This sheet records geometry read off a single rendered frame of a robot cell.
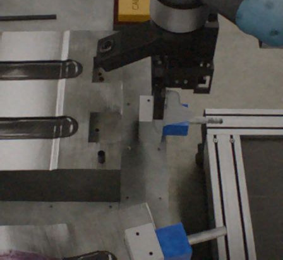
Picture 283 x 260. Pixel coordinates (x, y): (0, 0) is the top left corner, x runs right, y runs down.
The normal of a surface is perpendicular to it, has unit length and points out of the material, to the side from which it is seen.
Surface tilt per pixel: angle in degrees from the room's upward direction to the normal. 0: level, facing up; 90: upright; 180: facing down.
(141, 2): 0
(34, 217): 0
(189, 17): 89
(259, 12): 64
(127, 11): 0
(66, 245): 16
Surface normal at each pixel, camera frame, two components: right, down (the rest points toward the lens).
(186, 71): 0.00, 0.79
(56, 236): 0.38, -0.65
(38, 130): -0.04, -0.63
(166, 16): -0.47, 0.69
